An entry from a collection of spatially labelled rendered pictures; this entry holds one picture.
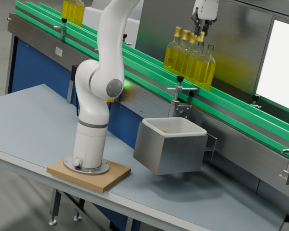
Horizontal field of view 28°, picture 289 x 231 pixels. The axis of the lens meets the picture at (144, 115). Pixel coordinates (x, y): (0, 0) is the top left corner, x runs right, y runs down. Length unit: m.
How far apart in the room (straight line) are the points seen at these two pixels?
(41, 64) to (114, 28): 1.40
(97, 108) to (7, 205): 1.53
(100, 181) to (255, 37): 0.87
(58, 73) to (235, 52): 1.18
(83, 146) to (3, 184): 1.66
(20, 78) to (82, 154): 1.58
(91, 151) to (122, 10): 0.56
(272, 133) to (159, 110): 0.55
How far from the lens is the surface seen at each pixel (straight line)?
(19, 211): 3.57
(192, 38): 2.53
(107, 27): 2.16
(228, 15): 2.57
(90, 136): 2.25
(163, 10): 2.97
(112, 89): 2.15
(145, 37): 3.09
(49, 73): 3.41
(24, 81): 3.73
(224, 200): 2.38
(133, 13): 4.73
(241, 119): 2.27
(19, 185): 3.87
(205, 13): 2.44
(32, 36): 3.58
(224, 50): 2.57
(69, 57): 3.16
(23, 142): 2.56
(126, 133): 2.72
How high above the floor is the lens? 1.71
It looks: 17 degrees down
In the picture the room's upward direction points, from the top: 11 degrees clockwise
